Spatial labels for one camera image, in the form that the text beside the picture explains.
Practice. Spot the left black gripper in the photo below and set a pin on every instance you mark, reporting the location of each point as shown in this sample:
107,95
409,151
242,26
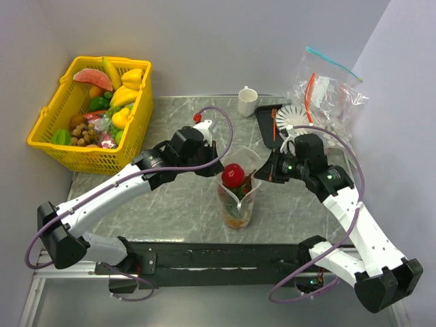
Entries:
215,169

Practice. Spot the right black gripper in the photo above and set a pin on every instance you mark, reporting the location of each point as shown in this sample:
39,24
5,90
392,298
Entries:
270,171

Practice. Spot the red toy apple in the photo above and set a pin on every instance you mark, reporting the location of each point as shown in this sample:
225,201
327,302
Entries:
233,176

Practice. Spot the polka dot zip bag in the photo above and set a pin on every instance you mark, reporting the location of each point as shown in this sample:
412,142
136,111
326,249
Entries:
250,162

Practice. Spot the red toy strawberries bunch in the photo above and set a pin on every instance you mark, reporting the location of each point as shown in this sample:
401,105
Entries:
233,196

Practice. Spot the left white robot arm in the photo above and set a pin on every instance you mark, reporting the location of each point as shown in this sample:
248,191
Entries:
64,228

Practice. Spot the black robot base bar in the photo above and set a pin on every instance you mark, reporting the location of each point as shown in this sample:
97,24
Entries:
207,264

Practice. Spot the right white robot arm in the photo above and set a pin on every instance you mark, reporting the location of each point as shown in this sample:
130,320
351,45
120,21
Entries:
381,275

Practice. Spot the clear zip bag orange seal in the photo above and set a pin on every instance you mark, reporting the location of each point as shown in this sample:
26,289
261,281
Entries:
336,121

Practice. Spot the clear zip bag blue seal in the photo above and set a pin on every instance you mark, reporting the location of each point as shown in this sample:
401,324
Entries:
323,82

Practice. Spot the black plastic tray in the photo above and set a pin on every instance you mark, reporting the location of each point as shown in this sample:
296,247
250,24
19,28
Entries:
263,116

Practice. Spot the striped white plate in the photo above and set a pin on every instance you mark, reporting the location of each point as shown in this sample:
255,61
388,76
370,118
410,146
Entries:
291,114

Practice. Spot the white ceramic mug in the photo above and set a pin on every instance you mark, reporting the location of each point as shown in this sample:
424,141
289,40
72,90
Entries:
247,101

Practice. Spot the green toy apple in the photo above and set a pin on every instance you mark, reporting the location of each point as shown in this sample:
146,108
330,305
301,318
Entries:
118,137

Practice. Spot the yellow toy lemon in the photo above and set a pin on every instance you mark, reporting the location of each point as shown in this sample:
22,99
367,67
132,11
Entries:
121,118

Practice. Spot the yellow toy banana bunch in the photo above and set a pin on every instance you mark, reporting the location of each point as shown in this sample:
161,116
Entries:
123,96

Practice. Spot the green toy grapes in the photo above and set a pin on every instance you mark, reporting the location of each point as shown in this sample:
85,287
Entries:
111,128

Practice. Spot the yellow toy bell pepper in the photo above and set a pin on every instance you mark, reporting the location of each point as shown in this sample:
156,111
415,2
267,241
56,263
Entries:
132,79

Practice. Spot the green toy bell pepper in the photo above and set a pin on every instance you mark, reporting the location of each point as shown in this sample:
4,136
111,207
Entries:
99,103

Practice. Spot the brown toy longan bunch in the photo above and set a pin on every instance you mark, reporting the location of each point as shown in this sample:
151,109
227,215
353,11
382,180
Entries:
83,133

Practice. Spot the orange toy peach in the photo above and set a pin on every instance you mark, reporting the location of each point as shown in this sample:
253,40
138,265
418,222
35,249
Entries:
96,91

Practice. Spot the toy watermelon slice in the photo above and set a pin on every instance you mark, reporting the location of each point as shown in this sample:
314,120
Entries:
94,77

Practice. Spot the green toy starfruit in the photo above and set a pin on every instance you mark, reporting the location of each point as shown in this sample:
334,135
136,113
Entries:
61,137

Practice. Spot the yellow plastic basket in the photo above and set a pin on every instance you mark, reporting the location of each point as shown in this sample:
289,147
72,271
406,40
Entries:
72,98

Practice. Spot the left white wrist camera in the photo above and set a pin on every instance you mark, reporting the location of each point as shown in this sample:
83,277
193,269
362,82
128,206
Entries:
206,127

